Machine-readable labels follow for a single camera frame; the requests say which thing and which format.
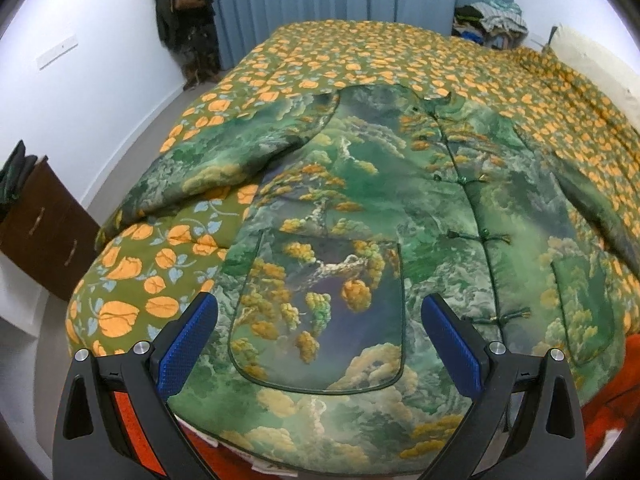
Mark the dark hanging clothes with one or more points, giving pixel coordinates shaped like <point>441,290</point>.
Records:
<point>192,45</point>

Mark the pile of clothes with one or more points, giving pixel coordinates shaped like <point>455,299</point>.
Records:
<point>492,20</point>

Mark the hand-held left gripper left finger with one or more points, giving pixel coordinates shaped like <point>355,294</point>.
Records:
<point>187,345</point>

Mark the dark cloth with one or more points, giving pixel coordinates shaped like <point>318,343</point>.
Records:
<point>15,175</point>

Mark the red blanket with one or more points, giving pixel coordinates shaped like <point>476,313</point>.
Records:
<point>610,410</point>

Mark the green printed padded jacket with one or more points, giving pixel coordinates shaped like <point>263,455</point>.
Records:
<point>400,210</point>

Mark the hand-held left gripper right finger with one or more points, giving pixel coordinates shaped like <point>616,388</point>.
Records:
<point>452,345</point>

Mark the white wall strip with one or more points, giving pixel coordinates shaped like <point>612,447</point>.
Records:
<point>57,51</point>

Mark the brown wooden drawer cabinet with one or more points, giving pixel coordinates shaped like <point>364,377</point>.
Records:
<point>40,235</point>

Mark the orange floral green quilt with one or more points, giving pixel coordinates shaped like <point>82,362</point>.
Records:
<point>375,55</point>

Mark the cream pillow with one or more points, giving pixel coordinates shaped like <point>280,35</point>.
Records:
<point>595,65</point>

